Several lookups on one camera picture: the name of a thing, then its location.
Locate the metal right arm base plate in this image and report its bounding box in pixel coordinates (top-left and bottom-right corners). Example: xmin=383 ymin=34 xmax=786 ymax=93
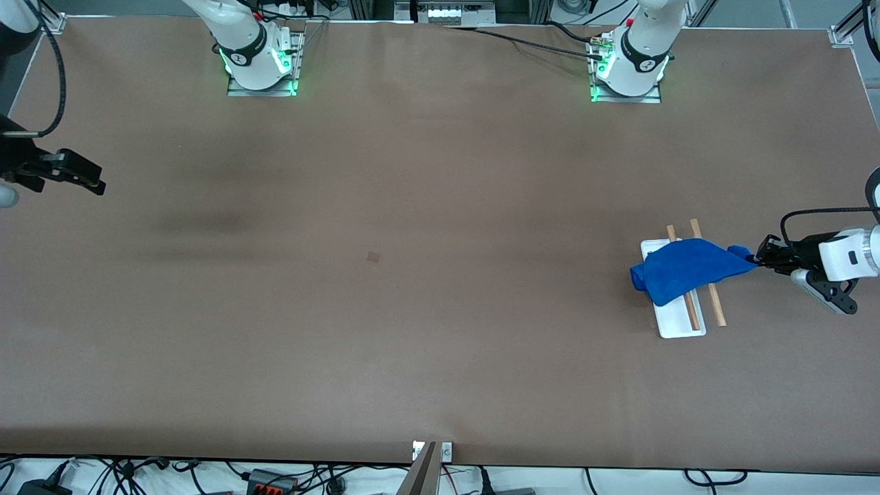
xmin=227 ymin=27 xmax=305 ymax=98

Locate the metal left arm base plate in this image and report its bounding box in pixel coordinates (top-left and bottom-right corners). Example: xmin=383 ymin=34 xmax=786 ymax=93
xmin=589 ymin=34 xmax=663 ymax=105

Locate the black power adapter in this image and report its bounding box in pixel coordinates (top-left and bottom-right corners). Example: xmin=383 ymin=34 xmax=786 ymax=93
xmin=17 ymin=479 xmax=73 ymax=495

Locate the short black table cable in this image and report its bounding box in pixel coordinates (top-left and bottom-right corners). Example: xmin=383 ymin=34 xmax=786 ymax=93
xmin=543 ymin=19 xmax=599 ymax=45

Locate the black looped floor cable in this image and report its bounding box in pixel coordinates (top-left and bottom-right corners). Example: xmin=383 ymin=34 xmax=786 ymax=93
xmin=683 ymin=469 xmax=749 ymax=487

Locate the wooden rack rod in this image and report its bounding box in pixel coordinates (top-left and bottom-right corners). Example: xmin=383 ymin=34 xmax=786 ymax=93
xmin=690 ymin=219 xmax=727 ymax=327
xmin=665 ymin=225 xmax=702 ymax=332

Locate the blue microfibre towel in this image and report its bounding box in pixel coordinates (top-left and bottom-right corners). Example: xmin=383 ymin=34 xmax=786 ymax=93
xmin=630 ymin=237 xmax=760 ymax=307

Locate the grey camera mount beam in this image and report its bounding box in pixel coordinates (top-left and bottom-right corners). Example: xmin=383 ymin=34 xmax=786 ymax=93
xmin=397 ymin=442 xmax=441 ymax=495

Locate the white towel rack base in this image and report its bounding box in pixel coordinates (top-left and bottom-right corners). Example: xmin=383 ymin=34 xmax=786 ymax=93
xmin=641 ymin=238 xmax=707 ymax=339

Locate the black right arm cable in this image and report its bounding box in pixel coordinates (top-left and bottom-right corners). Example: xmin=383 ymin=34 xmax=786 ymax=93
xmin=0 ymin=0 xmax=67 ymax=138

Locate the orange black connector block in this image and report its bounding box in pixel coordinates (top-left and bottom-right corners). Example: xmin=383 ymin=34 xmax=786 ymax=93
xmin=246 ymin=469 xmax=298 ymax=495

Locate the white power strip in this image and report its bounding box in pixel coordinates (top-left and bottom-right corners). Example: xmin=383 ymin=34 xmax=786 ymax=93
xmin=416 ymin=0 xmax=463 ymax=25

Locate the long black table cable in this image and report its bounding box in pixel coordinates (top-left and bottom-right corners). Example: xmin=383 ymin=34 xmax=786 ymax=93
xmin=443 ymin=24 xmax=609 ymax=63

